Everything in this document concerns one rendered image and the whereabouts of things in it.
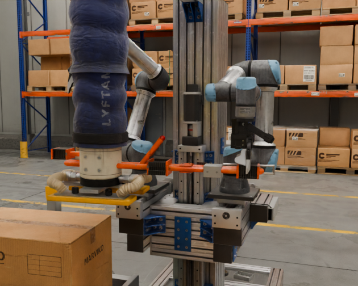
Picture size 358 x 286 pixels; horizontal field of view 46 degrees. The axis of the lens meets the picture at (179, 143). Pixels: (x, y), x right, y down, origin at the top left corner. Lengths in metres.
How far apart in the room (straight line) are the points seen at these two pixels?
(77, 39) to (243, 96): 0.66
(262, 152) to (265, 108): 0.21
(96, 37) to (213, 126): 0.89
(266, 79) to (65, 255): 1.17
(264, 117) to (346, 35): 6.76
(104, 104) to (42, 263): 0.67
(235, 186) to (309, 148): 6.63
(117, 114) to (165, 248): 0.86
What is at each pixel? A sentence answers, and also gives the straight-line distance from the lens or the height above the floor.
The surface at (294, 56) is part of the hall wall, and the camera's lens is 10.02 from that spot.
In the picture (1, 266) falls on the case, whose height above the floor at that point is 0.82.
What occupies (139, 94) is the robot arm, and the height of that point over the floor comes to 1.52.
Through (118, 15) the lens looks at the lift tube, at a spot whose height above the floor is 1.81.
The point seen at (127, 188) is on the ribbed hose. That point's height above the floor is 1.16.
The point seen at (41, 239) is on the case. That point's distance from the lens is 1.80.
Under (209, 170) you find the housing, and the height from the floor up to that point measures 1.23.
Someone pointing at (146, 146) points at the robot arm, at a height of 1.25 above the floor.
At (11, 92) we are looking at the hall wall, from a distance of 12.94.
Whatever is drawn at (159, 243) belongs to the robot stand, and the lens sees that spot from 2.30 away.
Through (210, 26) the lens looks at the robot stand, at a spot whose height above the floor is 1.87.
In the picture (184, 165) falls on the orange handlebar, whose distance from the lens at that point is 1.66.
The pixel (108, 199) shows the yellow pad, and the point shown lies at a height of 1.12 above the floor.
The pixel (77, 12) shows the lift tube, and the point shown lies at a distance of 1.71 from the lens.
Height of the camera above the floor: 1.51
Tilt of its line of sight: 6 degrees down
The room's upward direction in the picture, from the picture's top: straight up
